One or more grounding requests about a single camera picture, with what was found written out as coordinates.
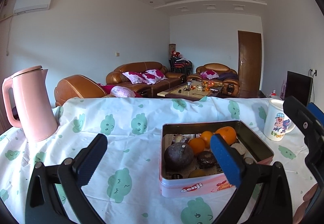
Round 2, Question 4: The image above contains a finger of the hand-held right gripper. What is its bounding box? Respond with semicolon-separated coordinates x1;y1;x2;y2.
283;96;324;139
306;103;324;123

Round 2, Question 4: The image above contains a pink floral pillow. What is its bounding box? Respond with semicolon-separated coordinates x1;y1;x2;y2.
122;71;148;84
142;69;167;85
201;70;219;79

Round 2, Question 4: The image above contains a purple passion fruit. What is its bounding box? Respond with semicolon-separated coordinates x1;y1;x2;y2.
164;143;195;171

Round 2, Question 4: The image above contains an orange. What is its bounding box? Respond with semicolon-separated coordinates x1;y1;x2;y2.
215;126;237;145
189;138;206;156
200;131;214;149

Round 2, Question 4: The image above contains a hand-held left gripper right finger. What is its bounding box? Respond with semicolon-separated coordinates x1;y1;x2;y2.
210;134;294;224

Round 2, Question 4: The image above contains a person's right hand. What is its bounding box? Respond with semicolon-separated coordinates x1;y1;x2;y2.
302;183;319;202

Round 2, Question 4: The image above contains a white air conditioner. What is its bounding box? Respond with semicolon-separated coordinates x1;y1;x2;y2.
13;0;53;14

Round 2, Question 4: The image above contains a pale pink round pillow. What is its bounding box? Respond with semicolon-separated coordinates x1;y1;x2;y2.
110;86;136;98

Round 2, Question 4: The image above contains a red cloth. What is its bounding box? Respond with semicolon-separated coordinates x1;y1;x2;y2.
97;83;114;95

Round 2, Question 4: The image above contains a brown wooden door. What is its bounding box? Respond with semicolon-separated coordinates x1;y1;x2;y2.
237;30;262;93

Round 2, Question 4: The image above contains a pink metal tin box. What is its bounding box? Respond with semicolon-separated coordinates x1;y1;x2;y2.
159;120;275;198

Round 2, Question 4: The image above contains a white cartoon mug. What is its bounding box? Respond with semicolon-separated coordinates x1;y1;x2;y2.
263;99;296;142

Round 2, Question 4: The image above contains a dark chocolate round cake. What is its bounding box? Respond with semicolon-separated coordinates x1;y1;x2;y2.
197;151;217;169

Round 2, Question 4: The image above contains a white green cloud tablecloth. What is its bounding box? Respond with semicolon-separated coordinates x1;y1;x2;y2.
0;96;319;224

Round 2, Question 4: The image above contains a stack of black chairs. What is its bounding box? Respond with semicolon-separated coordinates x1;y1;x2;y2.
169;58;193;75

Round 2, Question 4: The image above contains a wooden coffee table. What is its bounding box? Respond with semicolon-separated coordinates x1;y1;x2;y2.
157;80;224;102

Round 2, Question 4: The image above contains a dark purple blanket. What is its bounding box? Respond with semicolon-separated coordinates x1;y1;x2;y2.
218;73;238;81

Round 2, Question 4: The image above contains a brown leather sofa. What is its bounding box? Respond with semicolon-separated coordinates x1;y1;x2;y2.
106;61;186;98

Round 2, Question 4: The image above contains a pink electric kettle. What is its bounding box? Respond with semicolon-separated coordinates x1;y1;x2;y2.
2;65;59;143

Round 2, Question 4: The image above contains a black television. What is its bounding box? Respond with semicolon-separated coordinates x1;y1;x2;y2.
286;71;312;107

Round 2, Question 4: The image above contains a yellow longan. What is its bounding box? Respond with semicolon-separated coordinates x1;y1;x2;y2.
189;169;207;179

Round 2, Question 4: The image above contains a brown leather armchair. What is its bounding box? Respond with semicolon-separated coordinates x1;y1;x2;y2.
187;63;240;97
54;75;108;107

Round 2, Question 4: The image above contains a newspaper lining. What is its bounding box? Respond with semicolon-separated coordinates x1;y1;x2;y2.
163;133;254;180

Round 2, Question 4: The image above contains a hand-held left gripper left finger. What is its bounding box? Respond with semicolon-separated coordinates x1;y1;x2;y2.
25;134;108;224

